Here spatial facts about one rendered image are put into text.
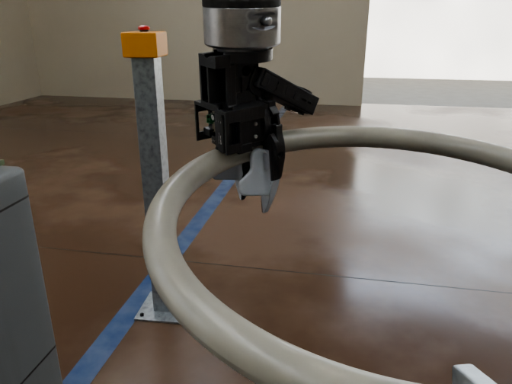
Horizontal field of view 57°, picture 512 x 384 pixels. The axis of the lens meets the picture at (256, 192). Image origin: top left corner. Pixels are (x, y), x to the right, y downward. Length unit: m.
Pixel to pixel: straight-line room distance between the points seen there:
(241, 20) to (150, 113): 1.17
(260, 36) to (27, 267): 0.72
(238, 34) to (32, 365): 0.85
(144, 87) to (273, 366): 1.44
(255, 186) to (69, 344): 1.43
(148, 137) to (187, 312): 1.40
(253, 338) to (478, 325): 1.82
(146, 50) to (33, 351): 0.96
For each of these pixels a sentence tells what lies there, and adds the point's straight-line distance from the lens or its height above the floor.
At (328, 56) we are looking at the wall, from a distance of 6.51.
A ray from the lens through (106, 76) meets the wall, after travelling 7.42.
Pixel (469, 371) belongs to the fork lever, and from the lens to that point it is 0.28.
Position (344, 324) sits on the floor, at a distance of 1.93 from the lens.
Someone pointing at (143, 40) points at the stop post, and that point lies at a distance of 1.62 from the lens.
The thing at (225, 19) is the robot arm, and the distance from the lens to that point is 0.54.
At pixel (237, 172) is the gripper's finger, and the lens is 0.65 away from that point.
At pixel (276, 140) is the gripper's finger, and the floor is 0.98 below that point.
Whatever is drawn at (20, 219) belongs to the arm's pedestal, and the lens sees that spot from 1.03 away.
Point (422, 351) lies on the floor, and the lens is 1.87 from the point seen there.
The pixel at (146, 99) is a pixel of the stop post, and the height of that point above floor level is 0.86.
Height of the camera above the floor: 1.13
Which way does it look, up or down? 20 degrees down
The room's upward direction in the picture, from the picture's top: straight up
